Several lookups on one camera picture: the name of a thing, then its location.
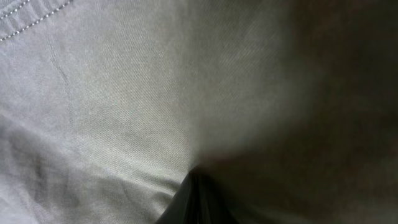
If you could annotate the grey cotton shorts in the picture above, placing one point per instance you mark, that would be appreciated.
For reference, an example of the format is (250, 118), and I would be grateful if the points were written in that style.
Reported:
(289, 106)

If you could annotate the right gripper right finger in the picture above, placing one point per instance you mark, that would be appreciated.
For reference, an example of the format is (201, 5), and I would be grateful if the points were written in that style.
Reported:
(212, 207)

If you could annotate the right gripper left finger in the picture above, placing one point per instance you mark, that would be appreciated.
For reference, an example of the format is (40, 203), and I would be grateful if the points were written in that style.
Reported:
(183, 208)

